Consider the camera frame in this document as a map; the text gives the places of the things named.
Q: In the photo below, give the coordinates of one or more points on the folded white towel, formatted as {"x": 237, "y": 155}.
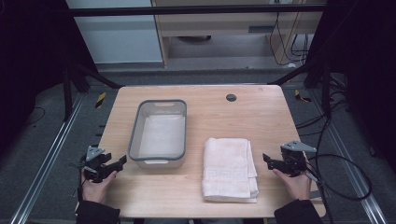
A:
{"x": 229, "y": 169}

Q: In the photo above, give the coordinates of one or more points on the person's right hand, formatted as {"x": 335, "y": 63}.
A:
{"x": 294, "y": 186}

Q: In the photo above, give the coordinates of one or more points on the white basin with grey rim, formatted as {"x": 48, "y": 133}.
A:
{"x": 162, "y": 133}

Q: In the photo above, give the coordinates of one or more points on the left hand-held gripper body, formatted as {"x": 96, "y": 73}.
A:
{"x": 95, "y": 165}

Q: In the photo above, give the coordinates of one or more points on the yellow black floor tape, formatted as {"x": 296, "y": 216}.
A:
{"x": 301, "y": 96}
{"x": 100, "y": 100}

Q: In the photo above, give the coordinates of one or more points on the white cabinet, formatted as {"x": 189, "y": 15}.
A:
{"x": 118, "y": 40}

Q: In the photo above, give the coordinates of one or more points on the wooden desk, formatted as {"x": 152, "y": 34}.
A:
{"x": 218, "y": 23}

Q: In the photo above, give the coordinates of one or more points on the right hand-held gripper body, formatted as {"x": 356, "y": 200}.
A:
{"x": 294, "y": 158}

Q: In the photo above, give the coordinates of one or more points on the metal floor rail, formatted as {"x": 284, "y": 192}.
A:
{"x": 46, "y": 155}
{"x": 348, "y": 155}

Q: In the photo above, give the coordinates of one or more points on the black frame stand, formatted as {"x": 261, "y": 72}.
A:
{"x": 67, "y": 93}
{"x": 325, "y": 90}

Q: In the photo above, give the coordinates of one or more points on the person's left hand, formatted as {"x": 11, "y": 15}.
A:
{"x": 95, "y": 188}

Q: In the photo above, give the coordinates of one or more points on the black horizontal frame bar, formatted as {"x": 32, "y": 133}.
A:
{"x": 186, "y": 11}

